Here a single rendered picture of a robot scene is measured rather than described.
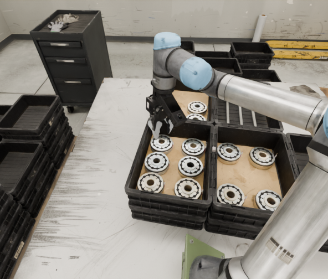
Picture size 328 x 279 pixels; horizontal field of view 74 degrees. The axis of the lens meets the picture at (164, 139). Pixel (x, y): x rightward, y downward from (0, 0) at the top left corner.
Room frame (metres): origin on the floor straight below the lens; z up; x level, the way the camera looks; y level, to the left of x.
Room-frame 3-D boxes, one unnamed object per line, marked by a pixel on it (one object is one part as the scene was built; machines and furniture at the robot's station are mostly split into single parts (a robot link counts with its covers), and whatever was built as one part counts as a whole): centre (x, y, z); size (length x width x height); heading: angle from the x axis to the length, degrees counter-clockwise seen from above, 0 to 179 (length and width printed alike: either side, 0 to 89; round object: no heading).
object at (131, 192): (0.56, -0.04, 0.92); 0.40 x 0.30 x 0.02; 170
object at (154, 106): (0.62, 0.01, 1.14); 0.09 x 0.08 x 0.12; 35
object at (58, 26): (2.08, 0.96, 0.88); 0.25 x 0.19 x 0.03; 177
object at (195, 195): (0.44, -0.09, 0.86); 0.10 x 0.10 x 0.01
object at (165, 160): (0.57, 0.03, 0.86); 0.10 x 0.10 x 0.01
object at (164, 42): (0.62, -0.01, 1.30); 0.09 x 0.08 x 0.11; 36
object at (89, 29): (2.19, 0.88, 0.45); 0.60 x 0.45 x 0.90; 177
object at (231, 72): (1.93, -0.51, 0.37); 0.40 x 0.30 x 0.45; 87
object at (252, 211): (0.51, -0.34, 0.92); 0.40 x 0.30 x 0.02; 170
